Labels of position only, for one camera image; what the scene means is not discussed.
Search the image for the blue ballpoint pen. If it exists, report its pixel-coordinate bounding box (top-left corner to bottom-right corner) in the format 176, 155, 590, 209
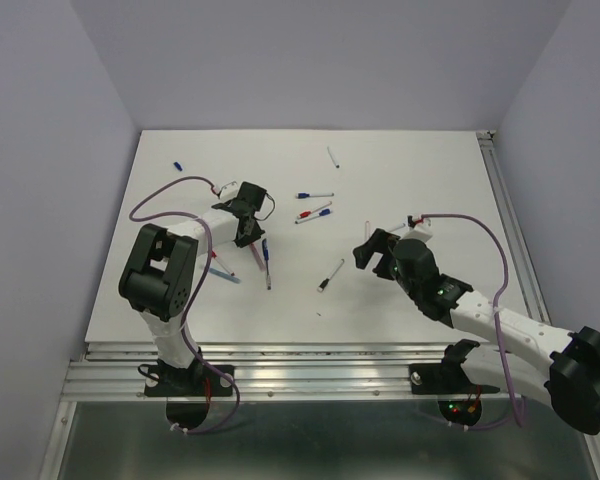
262, 238, 272, 291

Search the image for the pink transparent pen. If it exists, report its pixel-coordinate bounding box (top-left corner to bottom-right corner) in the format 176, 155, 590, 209
249, 244, 266, 272

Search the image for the light blue transparent pen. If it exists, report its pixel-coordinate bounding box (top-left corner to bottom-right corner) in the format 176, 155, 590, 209
204, 267, 241, 284

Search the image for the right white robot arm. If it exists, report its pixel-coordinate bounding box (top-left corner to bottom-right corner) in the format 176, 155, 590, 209
353, 227, 600, 435

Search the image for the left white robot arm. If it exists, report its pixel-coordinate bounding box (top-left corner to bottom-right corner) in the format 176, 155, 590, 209
118, 182, 272, 394

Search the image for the black cap marker right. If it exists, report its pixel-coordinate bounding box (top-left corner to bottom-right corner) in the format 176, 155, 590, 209
386, 223, 406, 233

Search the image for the black cap marker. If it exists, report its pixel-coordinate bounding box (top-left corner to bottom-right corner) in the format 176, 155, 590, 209
317, 258, 345, 293
386, 223, 406, 233

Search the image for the blue cap whiteboard marker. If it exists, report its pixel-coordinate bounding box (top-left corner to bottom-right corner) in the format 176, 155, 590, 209
295, 192, 335, 199

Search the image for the black cap marker centre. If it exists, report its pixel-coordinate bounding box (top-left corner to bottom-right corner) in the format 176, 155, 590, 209
317, 258, 345, 293

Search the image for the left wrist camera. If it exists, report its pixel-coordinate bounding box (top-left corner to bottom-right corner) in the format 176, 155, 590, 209
216, 181, 240, 202

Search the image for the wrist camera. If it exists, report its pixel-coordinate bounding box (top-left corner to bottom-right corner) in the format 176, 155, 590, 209
216, 181, 240, 202
402, 215, 433, 243

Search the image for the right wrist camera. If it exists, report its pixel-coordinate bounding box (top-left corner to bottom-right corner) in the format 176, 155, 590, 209
402, 215, 433, 243

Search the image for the aluminium rail right side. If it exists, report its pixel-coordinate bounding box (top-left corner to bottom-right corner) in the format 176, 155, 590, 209
476, 130, 552, 325

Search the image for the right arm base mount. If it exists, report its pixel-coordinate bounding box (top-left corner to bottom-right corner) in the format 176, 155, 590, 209
409, 339, 506, 431

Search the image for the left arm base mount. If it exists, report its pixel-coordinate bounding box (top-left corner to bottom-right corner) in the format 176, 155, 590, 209
137, 360, 235, 435

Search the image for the aluminium rail frame front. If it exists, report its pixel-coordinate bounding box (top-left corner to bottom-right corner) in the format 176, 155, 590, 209
40, 342, 600, 479

